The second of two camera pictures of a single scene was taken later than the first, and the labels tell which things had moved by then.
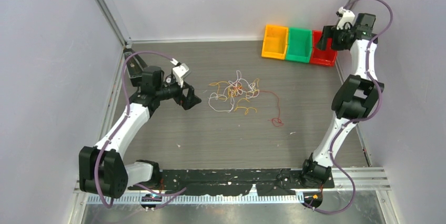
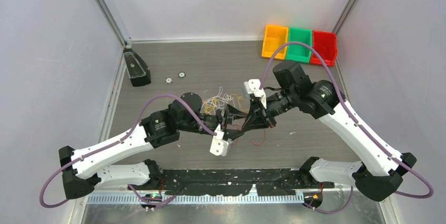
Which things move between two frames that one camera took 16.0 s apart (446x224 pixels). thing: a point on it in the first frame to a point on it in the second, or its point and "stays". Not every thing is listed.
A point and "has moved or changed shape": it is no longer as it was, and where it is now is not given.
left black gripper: [190, 100] to [232, 134]
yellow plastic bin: [275, 42] stays
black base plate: [270, 182] stays
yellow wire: [225, 91] to [210, 104]
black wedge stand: [134, 66] stays
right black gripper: [330, 31] to [258, 117]
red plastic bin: [321, 56] stays
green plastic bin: [300, 45] stays
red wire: [276, 122] has moved or changed shape
